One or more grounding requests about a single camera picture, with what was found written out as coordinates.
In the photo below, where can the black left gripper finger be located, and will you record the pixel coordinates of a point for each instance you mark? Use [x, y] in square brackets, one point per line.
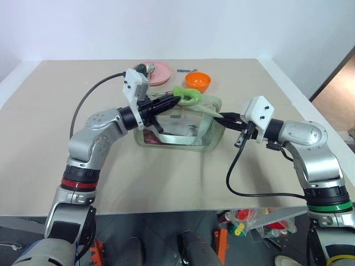
[166, 100]
[168, 106]

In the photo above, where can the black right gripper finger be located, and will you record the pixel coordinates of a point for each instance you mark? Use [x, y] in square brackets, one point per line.
[232, 124]
[231, 115]

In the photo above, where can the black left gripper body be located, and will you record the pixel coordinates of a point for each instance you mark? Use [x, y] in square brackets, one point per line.
[146, 112]

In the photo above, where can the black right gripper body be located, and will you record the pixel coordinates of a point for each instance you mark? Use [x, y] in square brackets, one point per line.
[243, 130]

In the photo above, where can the green clear zip pouch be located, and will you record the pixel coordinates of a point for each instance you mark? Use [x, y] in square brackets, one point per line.
[183, 138]

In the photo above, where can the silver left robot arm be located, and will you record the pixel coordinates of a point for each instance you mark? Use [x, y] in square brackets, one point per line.
[94, 144]

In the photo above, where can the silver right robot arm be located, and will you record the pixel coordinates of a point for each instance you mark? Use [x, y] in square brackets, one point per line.
[310, 144]

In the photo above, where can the red item inside pouch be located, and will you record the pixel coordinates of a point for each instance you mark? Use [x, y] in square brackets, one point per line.
[149, 137]

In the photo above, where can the white cloth inside pouch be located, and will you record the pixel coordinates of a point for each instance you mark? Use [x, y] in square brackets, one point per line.
[192, 129]

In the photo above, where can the pink round plate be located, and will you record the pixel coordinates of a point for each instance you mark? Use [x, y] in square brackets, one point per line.
[162, 73]

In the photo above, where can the small blue clip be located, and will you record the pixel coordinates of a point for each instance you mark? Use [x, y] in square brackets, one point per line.
[183, 70]

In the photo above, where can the pale green white toy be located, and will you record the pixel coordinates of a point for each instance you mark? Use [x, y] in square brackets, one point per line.
[151, 68]

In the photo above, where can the orange plastic bowl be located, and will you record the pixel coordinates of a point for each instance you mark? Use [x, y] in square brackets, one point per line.
[198, 80]

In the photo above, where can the dark green toy vegetable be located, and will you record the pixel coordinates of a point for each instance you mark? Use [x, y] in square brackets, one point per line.
[141, 68]

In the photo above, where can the clear bag of colourful toys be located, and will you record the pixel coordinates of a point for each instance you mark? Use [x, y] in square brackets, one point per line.
[241, 221]

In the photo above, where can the grey flat board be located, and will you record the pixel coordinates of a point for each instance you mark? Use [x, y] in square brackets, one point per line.
[280, 216]

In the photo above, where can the brown wooden door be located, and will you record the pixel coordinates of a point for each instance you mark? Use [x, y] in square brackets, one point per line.
[338, 88]

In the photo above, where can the dark rounded shape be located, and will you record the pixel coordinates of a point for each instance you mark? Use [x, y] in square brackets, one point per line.
[133, 250]
[197, 249]

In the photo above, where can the white shoe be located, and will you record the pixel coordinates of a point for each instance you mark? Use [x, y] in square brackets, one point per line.
[285, 261]

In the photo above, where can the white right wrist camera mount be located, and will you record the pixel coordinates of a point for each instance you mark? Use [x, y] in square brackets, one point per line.
[259, 115]

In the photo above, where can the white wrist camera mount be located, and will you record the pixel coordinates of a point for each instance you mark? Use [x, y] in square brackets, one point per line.
[133, 87]
[259, 115]

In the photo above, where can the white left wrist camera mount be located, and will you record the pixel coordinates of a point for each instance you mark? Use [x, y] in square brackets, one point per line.
[133, 87]

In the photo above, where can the orange metal frame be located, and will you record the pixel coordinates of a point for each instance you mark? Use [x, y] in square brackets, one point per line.
[222, 241]

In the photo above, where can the orange plastic bracket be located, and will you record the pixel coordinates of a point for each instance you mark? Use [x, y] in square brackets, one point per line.
[97, 253]

